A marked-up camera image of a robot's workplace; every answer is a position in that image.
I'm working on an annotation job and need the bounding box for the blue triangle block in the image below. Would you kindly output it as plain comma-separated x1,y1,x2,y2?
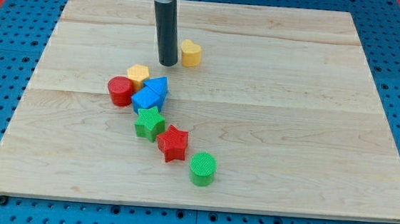
143,76,168,98

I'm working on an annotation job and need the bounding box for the blue cube block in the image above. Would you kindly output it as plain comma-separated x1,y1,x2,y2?
131,86,166,114

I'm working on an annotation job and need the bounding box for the red star block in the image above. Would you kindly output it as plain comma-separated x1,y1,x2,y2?
156,125,188,163

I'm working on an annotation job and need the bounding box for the green star block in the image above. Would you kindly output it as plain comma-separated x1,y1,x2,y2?
134,106,166,143

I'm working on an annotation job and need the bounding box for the green cylinder block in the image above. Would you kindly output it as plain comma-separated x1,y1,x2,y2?
189,151,217,187

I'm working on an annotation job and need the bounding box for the yellow heart block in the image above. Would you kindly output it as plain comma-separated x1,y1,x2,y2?
180,39,202,68

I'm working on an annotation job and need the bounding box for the yellow hexagon block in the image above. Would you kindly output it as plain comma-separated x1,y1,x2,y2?
127,64,150,93

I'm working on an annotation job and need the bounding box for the red cylinder block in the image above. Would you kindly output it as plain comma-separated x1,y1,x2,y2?
108,76,133,107

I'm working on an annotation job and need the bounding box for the wooden board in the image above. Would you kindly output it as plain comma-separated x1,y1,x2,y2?
0,0,400,223

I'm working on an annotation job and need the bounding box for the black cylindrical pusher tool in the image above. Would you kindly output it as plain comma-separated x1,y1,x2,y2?
154,0,178,67

